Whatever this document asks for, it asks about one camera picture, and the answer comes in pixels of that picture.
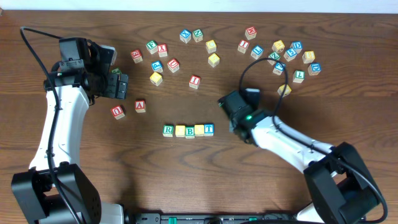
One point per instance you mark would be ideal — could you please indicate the red I block right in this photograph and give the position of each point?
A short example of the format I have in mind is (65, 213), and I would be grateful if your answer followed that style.
(243, 46)

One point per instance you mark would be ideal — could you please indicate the red A block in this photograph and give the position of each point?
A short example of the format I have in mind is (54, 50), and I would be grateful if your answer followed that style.
(140, 106)

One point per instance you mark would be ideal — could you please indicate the red u block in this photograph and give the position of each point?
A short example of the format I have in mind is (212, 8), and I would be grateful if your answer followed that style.
(173, 65)
(118, 112)

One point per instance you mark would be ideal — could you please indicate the green L block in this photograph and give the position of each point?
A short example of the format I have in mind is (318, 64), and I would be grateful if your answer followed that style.
(298, 76)

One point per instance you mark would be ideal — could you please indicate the blue L block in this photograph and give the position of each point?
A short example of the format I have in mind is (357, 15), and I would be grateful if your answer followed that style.
(256, 52)

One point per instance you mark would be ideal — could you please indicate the red i block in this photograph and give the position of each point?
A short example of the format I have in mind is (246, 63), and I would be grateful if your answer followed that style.
(243, 46)
(194, 82)

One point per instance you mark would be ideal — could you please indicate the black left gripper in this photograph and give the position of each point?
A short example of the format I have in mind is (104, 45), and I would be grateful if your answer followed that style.
(113, 84)

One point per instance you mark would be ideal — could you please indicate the red U block upper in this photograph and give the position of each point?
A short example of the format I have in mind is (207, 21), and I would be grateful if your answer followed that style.
(173, 65)

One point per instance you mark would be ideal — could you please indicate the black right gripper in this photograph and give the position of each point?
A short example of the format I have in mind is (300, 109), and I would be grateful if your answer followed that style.
(227, 106)

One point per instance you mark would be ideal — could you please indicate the black mounting rail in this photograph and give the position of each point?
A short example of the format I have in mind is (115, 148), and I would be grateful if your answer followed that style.
(156, 218)

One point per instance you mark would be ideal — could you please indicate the blue T block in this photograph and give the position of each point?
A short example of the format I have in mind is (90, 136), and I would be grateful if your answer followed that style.
(209, 129)

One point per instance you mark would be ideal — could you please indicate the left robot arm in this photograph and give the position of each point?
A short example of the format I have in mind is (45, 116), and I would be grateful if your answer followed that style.
(55, 189)

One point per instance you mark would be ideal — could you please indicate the red U block lower left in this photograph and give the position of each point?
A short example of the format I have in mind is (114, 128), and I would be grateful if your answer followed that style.
(118, 112)

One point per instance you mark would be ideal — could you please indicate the blue X block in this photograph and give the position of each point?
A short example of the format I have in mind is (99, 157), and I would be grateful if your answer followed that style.
(185, 36)

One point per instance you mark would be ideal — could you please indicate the yellow block mid centre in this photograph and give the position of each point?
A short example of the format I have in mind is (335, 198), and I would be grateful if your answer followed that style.
(214, 60)

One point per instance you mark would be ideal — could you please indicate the blue d block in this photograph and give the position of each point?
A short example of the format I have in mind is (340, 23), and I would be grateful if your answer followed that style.
(296, 46)
(314, 69)

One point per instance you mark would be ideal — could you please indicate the blue D block upper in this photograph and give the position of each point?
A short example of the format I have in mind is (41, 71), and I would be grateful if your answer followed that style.
(296, 46)

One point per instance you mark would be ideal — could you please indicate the blue D block right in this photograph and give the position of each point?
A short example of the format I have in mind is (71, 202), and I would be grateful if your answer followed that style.
(314, 69)

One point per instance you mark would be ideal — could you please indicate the yellow O block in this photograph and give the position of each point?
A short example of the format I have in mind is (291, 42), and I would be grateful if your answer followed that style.
(180, 131)

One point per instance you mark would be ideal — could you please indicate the red H block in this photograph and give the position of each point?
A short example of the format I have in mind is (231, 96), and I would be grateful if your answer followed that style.
(250, 33)

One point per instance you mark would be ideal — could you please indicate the green J block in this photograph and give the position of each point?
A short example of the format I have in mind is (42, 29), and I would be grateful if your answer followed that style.
(116, 71)

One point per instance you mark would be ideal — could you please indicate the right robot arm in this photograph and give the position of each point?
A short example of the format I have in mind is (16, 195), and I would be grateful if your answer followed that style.
(340, 185)

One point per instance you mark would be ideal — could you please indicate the yellow block far right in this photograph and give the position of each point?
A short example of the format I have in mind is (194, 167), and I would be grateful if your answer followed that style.
(308, 57)

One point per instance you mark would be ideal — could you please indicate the red Y block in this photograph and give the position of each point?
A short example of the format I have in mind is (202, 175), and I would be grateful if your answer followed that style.
(162, 50)

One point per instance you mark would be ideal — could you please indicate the yellow block ball side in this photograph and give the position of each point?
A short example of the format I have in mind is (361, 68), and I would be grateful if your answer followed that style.
(278, 46)

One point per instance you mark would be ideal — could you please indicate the yellow block upper centre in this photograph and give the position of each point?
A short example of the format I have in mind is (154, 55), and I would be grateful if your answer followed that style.
(211, 46)

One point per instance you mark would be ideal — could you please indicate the red G block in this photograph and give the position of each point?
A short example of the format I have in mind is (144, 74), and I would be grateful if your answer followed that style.
(136, 56)

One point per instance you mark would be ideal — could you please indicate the green B block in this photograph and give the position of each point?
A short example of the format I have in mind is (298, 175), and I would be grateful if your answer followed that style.
(189, 132)

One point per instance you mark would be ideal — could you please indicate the yellow G block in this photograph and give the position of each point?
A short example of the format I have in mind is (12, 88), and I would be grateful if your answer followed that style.
(156, 78)

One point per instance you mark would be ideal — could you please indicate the red I block centre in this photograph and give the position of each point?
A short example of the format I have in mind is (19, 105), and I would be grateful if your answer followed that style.
(194, 82)

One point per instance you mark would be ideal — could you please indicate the yellow K side block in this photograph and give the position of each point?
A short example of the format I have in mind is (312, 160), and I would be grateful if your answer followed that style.
(199, 130)

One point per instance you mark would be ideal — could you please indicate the green F block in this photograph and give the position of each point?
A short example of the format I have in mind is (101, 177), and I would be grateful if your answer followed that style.
(152, 46)

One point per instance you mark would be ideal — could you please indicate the green R block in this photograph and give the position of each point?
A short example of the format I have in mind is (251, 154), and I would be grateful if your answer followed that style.
(168, 130)

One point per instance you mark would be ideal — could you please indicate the green Z block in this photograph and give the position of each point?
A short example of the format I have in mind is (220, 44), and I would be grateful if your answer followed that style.
(273, 58)

